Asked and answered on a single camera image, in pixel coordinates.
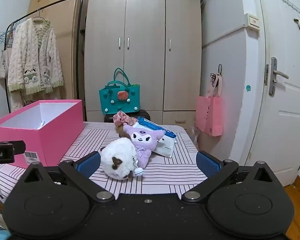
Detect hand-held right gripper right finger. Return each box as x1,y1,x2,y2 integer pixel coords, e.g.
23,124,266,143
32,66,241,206
182,151,278,203

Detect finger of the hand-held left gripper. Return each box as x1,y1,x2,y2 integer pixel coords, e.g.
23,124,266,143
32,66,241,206
0,141,26,155

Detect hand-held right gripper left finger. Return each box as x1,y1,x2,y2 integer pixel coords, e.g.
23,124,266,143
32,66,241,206
17,151,115,203

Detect white round plush toy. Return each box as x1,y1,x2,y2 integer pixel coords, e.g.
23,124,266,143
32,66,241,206
99,138,144,180

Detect pink cardboard box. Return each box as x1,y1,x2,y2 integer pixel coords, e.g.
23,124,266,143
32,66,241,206
0,99,84,169

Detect white tissue packet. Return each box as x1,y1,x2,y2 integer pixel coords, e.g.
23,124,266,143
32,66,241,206
154,130,177,159

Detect purple plush toy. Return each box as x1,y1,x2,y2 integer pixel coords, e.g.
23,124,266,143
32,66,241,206
123,123,166,168

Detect floral fabric scrunchie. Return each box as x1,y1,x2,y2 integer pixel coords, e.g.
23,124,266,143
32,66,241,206
112,110,138,127

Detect blue tissue packet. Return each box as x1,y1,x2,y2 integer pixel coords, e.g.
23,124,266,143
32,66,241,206
136,116,177,138

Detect white plastic bag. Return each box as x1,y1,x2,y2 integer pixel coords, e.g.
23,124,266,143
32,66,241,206
191,124,201,146

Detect striped tablecloth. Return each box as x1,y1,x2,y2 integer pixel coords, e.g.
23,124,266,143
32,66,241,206
0,121,208,198

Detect pink paper bag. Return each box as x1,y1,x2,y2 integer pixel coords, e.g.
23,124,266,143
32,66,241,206
195,74,224,137

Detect teal felt handbag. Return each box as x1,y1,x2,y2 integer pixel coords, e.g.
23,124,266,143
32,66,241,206
99,67,141,114

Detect black suitcase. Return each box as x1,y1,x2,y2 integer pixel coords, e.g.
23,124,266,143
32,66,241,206
104,109,151,123

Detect beige tote bag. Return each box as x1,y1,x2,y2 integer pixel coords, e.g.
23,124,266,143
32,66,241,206
0,37,15,88

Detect white door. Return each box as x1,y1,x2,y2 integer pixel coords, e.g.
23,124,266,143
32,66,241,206
245,0,300,180

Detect cream fluffy cardigan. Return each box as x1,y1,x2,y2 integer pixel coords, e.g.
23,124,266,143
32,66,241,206
7,17,65,113

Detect beige tall cabinet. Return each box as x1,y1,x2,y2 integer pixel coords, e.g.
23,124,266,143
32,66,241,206
27,0,93,120

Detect grey three-door wardrobe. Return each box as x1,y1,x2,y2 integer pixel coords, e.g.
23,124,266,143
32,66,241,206
84,0,203,130

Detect black clothes rack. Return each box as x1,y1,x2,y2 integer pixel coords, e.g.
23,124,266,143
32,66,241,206
4,0,87,121

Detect black hair ties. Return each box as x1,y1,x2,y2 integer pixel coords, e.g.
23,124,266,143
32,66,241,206
210,64,223,88

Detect metal door handle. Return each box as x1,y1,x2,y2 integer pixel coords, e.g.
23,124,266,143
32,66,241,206
268,57,290,97

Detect blue wire hangers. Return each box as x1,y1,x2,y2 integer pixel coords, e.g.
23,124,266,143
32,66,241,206
0,27,15,43

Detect white light switch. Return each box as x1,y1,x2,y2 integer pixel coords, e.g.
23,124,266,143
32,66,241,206
244,13,261,32

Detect metal wall hook rack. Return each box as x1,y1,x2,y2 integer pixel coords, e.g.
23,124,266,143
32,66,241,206
281,0,300,21

